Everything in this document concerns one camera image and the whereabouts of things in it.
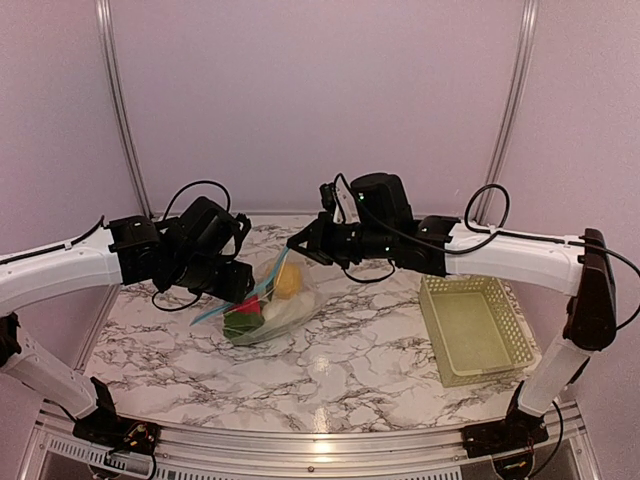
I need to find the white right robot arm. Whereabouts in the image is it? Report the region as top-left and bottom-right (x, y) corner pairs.
(287, 173), (617, 448)

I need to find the fake bok choy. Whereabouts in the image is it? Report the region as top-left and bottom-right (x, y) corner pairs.
(223, 291), (317, 346)

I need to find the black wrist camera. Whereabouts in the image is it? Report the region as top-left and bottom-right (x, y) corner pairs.
(234, 213), (252, 243)
(319, 183), (337, 212)

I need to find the red fake apple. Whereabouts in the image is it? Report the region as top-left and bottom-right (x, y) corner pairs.
(236, 295), (261, 315)

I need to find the clear zip top bag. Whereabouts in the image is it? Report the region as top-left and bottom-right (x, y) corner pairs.
(191, 247), (325, 346)

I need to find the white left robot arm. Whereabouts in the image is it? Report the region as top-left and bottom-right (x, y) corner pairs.
(1, 196), (254, 445)

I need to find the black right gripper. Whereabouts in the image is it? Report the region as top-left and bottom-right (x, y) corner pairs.
(286, 211), (395, 269)

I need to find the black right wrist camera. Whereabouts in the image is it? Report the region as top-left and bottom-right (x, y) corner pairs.
(319, 183), (337, 212)

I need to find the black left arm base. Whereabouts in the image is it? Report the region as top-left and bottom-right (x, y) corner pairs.
(72, 377), (160, 456)

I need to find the front aluminium table rail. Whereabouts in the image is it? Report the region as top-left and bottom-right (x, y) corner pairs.
(19, 404), (601, 480)

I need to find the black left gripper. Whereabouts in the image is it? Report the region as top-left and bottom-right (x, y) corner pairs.
(167, 251), (255, 303)

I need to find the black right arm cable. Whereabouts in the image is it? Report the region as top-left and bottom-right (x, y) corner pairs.
(334, 172), (640, 334)

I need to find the pale green plastic basket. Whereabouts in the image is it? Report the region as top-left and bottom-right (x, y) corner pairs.
(419, 275), (535, 388)

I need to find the yellow fake fruit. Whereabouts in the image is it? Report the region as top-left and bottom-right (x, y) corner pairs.
(266, 263), (303, 301)

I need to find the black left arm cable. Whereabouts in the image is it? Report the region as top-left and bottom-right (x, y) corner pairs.
(149, 179), (232, 312)

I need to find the left aluminium frame post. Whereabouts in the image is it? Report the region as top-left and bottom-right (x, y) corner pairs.
(95, 0), (153, 218)

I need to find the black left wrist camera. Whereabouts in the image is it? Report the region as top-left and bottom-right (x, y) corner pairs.
(234, 213), (252, 243)

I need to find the aluminium frame post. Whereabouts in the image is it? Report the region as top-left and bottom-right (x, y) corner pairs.
(473, 0), (540, 224)
(95, 0), (153, 218)

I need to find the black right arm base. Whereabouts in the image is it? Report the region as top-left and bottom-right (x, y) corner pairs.
(462, 381), (549, 458)

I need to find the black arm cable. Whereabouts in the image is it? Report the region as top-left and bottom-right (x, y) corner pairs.
(149, 179), (232, 312)
(334, 172), (640, 334)

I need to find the right aluminium frame post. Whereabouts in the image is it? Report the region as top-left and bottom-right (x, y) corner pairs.
(473, 0), (540, 224)

